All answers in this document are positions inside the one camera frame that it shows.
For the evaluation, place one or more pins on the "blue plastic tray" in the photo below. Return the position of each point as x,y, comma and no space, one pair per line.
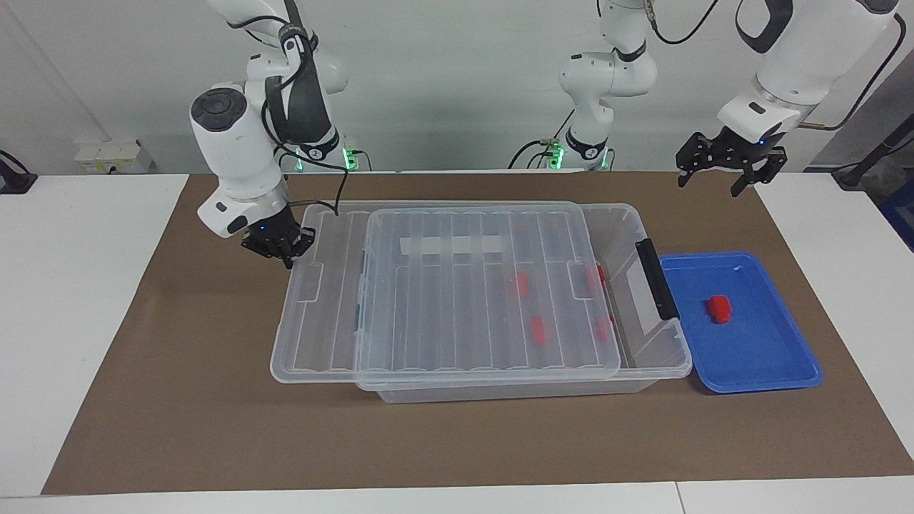
757,350

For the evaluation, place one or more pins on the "white wall socket box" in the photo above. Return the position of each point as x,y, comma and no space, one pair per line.
107,158

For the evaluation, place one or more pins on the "brown table mat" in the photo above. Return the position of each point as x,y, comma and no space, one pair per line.
178,428

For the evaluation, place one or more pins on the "black clamp object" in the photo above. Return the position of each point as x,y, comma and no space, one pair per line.
14,182

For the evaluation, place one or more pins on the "blue crate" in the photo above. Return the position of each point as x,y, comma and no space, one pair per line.
903,214

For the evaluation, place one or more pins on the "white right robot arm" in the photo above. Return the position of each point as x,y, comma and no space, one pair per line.
235,157

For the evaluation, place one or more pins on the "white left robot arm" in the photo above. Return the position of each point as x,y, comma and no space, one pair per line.
607,78

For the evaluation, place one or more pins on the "white tape strip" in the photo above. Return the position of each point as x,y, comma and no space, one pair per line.
457,245

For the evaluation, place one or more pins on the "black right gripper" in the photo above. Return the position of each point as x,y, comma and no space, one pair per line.
275,239

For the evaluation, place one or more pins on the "black stand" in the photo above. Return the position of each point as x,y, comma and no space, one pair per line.
875,153

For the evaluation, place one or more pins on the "red block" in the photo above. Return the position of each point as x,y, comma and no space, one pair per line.
538,330
603,328
520,283
595,277
719,308

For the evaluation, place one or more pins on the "clear plastic storage box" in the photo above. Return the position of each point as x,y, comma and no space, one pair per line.
664,357

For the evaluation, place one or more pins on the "clear ribbed box lid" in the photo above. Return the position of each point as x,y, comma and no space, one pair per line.
428,314

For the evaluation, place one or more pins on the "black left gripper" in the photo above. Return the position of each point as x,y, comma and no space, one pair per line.
735,151

